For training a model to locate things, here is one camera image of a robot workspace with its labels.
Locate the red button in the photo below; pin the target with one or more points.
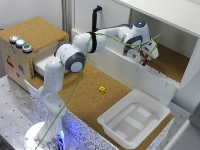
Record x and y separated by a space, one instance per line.
14 39

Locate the blue button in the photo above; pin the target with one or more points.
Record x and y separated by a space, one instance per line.
20 42

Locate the wooden drawer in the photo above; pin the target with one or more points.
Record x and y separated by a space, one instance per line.
41 65

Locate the white cabinet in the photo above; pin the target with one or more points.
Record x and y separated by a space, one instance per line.
180 13

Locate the green button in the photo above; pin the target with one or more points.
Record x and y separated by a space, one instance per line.
27 48

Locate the white plastic box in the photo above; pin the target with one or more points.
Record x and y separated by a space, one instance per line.
133 120

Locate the white sliding door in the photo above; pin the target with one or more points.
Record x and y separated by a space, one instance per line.
113 15

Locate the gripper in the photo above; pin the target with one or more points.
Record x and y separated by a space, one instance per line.
138 50

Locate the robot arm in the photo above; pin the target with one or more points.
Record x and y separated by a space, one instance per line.
53 80

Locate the wooden drawer box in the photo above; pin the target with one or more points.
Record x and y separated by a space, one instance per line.
33 31

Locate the yellow block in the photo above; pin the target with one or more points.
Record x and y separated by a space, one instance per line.
102 89

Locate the pink block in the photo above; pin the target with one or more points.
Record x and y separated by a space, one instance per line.
145 61

